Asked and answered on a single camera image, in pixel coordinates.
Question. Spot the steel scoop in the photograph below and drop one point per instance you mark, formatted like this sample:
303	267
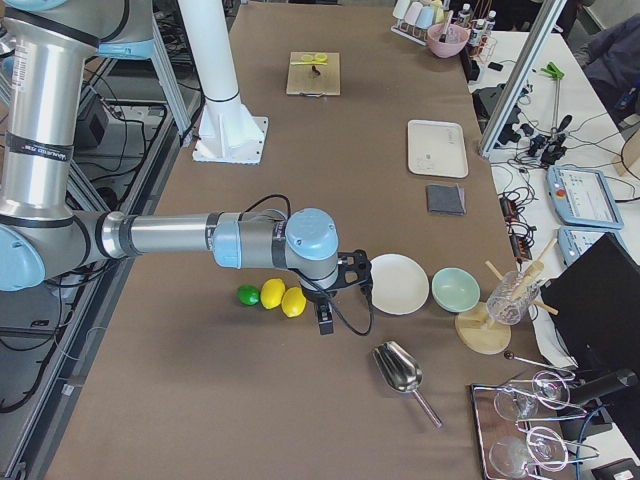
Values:
403	374

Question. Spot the black monitor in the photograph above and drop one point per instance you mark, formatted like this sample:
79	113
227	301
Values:
597	298

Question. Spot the whole lemon rear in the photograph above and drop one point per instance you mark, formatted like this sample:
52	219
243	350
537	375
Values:
272	293

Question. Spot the lower blue teach pendant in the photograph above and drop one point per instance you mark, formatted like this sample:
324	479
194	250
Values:
574	241

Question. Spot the whole lemon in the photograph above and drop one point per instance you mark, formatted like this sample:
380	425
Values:
272	293
293	302

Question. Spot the wooden cutting board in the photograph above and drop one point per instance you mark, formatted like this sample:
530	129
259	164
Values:
301	83

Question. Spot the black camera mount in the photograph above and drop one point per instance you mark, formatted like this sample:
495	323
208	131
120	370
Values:
354	269

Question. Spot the white cup rack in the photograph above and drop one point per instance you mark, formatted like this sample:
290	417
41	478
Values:
413	18

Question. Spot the clear textured glass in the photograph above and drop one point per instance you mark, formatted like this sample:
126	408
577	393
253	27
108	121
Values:
511	299

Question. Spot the wooden cup stand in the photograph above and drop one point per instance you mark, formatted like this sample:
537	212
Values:
483	335

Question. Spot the wine glass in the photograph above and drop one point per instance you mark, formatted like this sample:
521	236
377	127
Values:
538	453
521	399

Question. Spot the blue teach pendant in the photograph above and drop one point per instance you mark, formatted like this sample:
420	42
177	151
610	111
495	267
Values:
574	241
582	197

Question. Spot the long reacher grabber tool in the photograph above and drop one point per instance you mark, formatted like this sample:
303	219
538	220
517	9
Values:
549	148

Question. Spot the pink bowl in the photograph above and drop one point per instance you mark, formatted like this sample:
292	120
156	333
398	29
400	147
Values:
456	39

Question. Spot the green lime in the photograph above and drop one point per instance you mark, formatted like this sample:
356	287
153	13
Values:
248	295

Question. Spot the upper wine glass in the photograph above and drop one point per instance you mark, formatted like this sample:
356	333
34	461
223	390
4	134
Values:
521	399

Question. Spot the mint green bowl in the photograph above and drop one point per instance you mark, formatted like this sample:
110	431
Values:
455	290

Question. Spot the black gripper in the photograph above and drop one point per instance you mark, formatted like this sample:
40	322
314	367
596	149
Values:
316	296

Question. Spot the upper blue teach pendant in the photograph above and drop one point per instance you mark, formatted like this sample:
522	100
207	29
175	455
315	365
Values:
582	197

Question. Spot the cream round plate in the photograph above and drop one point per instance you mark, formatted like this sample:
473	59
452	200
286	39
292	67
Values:
400	285

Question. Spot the aluminium frame post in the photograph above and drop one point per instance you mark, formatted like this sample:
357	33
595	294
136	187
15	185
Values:
536	39

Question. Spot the lower wine glass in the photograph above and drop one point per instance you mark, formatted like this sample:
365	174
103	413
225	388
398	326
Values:
538	453

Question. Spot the grey folded cloth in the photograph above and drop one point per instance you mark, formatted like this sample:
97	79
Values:
446	199

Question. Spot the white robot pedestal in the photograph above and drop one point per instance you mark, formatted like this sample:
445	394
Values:
228	132

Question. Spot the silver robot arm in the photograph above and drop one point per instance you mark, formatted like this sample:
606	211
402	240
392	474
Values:
41	237

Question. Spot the cream rabbit tray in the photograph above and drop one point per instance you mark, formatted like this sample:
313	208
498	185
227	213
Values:
436	148

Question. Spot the small spoon dark tip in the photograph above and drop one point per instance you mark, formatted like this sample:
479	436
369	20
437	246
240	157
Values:
509	355

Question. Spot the steel glass rack tray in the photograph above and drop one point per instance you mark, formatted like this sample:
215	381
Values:
518	427

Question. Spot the whole lemon front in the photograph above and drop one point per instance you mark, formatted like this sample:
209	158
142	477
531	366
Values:
293	302

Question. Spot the copper wire bottle rack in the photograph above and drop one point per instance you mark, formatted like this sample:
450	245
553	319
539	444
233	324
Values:
478	18

